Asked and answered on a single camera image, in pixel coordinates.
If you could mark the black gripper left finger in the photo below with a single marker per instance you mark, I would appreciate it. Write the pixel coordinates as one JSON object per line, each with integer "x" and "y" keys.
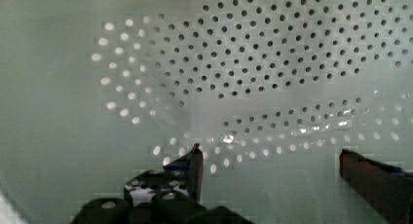
{"x": 170, "y": 195}

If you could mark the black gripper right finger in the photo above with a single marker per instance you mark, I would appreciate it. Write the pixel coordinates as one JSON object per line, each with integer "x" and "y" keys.
{"x": 388, "y": 189}

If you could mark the mint green plastic strainer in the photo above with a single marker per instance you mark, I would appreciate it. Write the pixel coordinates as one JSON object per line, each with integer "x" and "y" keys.
{"x": 94, "y": 92}

